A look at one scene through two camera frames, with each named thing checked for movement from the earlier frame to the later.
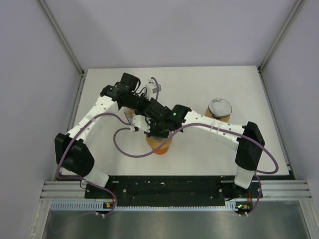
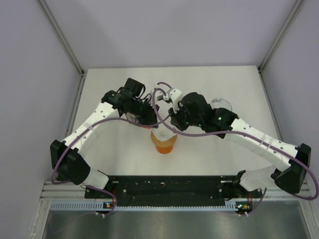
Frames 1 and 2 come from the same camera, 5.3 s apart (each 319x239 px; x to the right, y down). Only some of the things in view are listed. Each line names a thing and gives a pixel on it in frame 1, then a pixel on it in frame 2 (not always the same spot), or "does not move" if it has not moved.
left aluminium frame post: x=62 y=36 does not move
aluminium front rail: x=271 y=190 does not move
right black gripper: x=153 y=133 to x=175 y=118
